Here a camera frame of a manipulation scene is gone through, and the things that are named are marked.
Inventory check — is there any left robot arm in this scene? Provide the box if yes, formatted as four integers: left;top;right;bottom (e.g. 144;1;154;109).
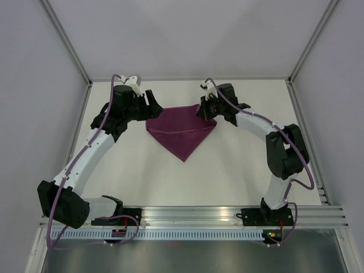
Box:
37;85;163;229

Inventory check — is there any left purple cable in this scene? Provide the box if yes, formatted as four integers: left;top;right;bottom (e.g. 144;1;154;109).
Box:
45;74;140;251

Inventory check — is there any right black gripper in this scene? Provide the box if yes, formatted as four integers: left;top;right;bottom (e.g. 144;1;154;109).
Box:
198;92;226;120

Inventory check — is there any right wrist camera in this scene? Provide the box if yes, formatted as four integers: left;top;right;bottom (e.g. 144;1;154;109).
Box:
200;78;217;101

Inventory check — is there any white slotted cable duct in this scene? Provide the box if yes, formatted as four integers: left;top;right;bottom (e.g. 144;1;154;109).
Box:
61;229;264;241

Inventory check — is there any left aluminium frame post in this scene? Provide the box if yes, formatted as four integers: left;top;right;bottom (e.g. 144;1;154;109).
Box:
38;0;92;87

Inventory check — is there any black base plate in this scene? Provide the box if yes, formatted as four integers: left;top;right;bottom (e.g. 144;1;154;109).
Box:
91;208;143;227
240;207;294;227

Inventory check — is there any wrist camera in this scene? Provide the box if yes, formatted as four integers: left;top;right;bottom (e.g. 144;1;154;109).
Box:
200;78;217;101
120;75;142;97

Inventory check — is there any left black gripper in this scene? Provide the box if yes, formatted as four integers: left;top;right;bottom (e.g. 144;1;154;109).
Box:
124;90;163;122

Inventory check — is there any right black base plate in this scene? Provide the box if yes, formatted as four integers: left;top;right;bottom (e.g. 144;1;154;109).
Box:
240;207;294;227

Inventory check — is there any purple cloth napkin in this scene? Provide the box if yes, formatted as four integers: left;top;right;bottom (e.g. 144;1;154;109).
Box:
146;104;217;162

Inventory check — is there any aluminium front rail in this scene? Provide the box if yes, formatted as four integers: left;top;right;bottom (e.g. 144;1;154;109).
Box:
39;205;349;230

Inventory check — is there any aluminium frame post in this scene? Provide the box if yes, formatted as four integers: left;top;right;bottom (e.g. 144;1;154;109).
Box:
287;0;341;85
38;0;92;87

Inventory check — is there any right aluminium frame post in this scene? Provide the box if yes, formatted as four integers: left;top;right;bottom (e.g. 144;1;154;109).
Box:
287;0;341;85

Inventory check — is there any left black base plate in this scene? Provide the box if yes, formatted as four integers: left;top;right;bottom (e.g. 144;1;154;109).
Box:
91;208;143;227

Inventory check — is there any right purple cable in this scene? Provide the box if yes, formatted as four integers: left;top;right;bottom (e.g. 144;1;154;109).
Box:
205;77;315;247

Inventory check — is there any purple cable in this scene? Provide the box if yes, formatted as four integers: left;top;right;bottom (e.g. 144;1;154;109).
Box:
205;77;315;247
45;74;140;251

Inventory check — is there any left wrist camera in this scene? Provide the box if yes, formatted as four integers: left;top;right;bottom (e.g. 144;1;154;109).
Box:
120;75;142;97

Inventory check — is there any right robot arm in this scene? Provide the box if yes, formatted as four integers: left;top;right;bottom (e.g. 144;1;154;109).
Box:
197;78;315;225

